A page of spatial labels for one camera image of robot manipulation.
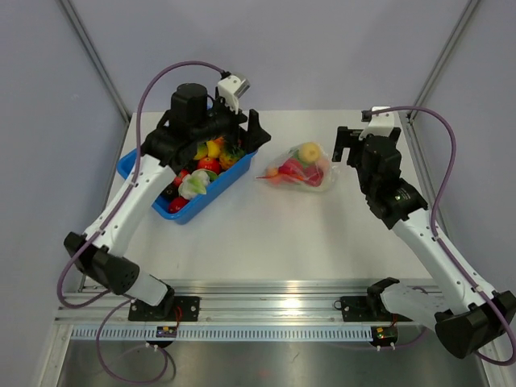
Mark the peach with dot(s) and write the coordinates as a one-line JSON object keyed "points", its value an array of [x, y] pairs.
{"points": [[272, 173]]}

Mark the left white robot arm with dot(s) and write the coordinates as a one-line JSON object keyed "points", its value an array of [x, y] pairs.
{"points": [[99, 251]]}

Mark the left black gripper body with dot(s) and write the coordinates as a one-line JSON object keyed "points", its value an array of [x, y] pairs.
{"points": [[222, 122]]}

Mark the yellow pepper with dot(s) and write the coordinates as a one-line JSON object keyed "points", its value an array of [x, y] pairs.
{"points": [[214, 148]]}

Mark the green yellow mango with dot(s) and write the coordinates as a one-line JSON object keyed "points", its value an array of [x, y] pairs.
{"points": [[202, 151]]}

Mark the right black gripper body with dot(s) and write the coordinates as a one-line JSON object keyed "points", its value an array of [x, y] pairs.
{"points": [[362, 175]]}

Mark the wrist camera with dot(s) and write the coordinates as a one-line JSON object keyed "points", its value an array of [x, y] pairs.
{"points": [[380, 124], [231, 89]]}

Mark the left frame post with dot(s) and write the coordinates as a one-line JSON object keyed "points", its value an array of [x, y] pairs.
{"points": [[73, 17]]}

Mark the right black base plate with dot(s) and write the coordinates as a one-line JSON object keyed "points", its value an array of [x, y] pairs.
{"points": [[356, 309]]}

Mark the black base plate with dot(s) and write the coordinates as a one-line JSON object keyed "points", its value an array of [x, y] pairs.
{"points": [[180, 308], [356, 309]]}

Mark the dark purple eggplant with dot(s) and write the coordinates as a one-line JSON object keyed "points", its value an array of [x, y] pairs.
{"points": [[170, 192]]}

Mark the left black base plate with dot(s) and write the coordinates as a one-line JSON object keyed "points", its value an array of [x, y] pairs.
{"points": [[180, 308]]}

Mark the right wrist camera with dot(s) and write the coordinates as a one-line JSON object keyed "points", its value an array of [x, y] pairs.
{"points": [[380, 124]]}

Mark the white green cabbage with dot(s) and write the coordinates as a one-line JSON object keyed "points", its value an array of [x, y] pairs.
{"points": [[196, 183]]}

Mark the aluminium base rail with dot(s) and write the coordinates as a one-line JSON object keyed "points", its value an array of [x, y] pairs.
{"points": [[238, 303]]}

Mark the blue plastic basket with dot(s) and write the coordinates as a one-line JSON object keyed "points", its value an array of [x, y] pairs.
{"points": [[225, 181]]}

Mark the large red tomato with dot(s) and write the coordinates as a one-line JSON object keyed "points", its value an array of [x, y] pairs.
{"points": [[313, 175]]}

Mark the green lettuce head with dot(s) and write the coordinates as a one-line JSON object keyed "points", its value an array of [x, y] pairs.
{"points": [[294, 153]]}

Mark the small pineapple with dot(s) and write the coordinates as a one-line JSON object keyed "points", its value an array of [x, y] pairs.
{"points": [[230, 155]]}

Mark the frame post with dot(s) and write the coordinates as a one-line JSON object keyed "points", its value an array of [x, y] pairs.
{"points": [[447, 51], [73, 17]]}

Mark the clear zip top bag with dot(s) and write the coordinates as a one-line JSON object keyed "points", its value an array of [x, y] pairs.
{"points": [[305, 167]]}

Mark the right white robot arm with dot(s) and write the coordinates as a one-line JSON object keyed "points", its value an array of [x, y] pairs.
{"points": [[472, 313]]}

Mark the yellow lemon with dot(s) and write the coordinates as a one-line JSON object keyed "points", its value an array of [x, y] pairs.
{"points": [[309, 153]]}

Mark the right frame post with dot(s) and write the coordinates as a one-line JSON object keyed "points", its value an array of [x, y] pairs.
{"points": [[447, 51]]}

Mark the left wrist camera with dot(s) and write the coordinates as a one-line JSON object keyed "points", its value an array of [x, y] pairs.
{"points": [[231, 89]]}

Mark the white slotted cable duct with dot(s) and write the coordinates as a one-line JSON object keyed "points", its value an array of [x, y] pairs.
{"points": [[352, 334]]}

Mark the red apple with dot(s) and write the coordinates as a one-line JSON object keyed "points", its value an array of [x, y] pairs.
{"points": [[210, 164]]}

